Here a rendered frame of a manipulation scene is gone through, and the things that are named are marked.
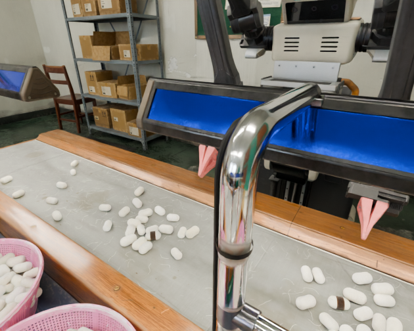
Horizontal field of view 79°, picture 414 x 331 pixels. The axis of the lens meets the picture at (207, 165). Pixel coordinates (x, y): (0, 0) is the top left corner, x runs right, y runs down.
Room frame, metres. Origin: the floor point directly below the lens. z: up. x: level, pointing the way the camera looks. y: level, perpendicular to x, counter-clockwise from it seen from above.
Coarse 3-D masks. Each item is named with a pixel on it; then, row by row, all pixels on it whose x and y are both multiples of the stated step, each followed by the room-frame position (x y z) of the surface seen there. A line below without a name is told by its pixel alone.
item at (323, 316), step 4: (320, 316) 0.26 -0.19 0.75; (324, 316) 0.26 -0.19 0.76; (328, 316) 0.26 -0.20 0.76; (320, 320) 0.26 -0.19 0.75; (324, 320) 0.25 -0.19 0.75; (328, 320) 0.25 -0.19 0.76; (332, 320) 0.25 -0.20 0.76; (324, 324) 0.25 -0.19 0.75; (328, 324) 0.25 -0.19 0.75; (332, 324) 0.24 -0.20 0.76; (336, 324) 0.24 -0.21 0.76; (328, 328) 0.24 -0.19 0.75; (332, 328) 0.24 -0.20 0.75; (336, 328) 0.24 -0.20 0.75
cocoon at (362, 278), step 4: (364, 272) 0.34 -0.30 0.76; (352, 276) 0.34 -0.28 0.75; (356, 276) 0.33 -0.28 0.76; (360, 276) 0.33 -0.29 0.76; (364, 276) 0.33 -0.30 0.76; (368, 276) 0.33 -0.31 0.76; (356, 280) 0.33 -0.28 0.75; (360, 280) 0.33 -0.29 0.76; (364, 280) 0.33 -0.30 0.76; (368, 280) 0.33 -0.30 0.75
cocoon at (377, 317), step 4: (376, 316) 0.26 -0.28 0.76; (380, 316) 0.26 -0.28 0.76; (372, 320) 0.26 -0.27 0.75; (376, 320) 0.25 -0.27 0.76; (380, 320) 0.25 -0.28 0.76; (384, 320) 0.25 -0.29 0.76; (372, 324) 0.25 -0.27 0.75; (376, 324) 0.24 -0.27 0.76; (380, 324) 0.24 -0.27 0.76; (384, 324) 0.24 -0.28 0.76; (376, 328) 0.24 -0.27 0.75; (380, 328) 0.24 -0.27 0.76; (384, 328) 0.24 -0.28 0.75
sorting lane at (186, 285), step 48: (48, 144) 1.06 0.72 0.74; (48, 192) 0.66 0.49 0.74; (96, 192) 0.66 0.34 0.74; (144, 192) 0.66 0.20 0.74; (96, 240) 0.45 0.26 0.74; (192, 240) 0.45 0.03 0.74; (288, 240) 0.45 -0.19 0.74; (144, 288) 0.32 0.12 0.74; (192, 288) 0.32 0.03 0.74; (288, 288) 0.32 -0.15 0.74; (336, 288) 0.32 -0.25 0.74
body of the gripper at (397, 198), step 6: (348, 186) 0.44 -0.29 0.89; (360, 186) 0.43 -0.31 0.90; (366, 186) 0.43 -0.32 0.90; (372, 186) 0.43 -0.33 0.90; (384, 192) 0.41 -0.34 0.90; (390, 192) 0.41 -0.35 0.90; (354, 198) 0.46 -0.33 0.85; (384, 198) 0.41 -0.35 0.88; (390, 198) 0.40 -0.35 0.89; (396, 198) 0.40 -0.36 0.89; (402, 198) 0.40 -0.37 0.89; (408, 198) 0.39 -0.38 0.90; (402, 204) 0.41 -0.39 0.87
